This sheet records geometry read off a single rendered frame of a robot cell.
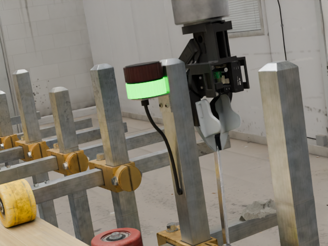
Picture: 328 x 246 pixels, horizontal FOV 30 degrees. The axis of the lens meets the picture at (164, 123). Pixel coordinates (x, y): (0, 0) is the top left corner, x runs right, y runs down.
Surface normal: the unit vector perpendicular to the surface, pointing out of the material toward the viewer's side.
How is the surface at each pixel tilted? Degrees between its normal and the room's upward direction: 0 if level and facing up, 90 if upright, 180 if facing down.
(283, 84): 90
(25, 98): 90
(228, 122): 88
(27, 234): 0
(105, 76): 90
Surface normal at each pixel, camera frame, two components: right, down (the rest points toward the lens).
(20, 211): 0.53, 0.19
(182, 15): -0.66, 0.22
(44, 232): -0.15, -0.98
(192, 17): -0.43, 0.21
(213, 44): -0.84, 0.22
